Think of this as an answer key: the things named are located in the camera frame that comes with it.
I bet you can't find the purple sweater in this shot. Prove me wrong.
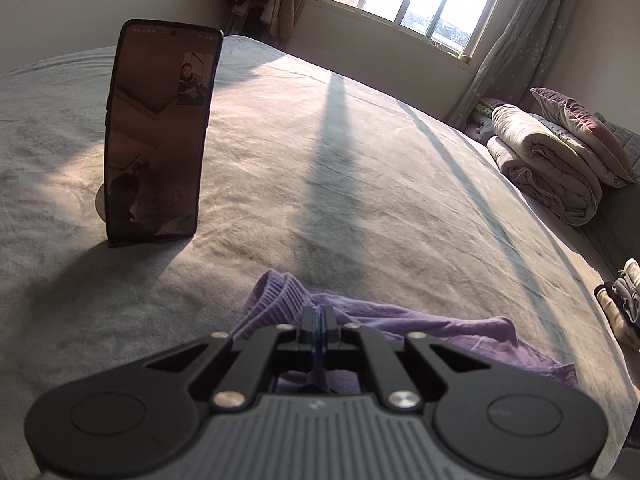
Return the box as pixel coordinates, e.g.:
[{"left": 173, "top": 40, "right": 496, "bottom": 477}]
[{"left": 233, "top": 270, "right": 578, "bottom": 388}]

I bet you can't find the grey bed blanket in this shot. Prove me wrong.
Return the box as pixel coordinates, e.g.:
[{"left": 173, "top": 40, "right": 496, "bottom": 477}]
[{"left": 1, "top": 37, "right": 638, "bottom": 479}]

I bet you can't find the black smartphone on stand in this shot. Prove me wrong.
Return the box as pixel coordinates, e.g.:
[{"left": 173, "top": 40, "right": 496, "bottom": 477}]
[{"left": 103, "top": 18, "right": 224, "bottom": 246}]

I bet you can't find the mauve pillow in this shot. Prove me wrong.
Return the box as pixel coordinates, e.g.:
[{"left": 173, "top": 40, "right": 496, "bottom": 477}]
[{"left": 529, "top": 87, "right": 636, "bottom": 188}]

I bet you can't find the grey curtain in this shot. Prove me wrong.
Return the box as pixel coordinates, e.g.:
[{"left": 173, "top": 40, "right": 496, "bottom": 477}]
[{"left": 445, "top": 0, "right": 577, "bottom": 129}]

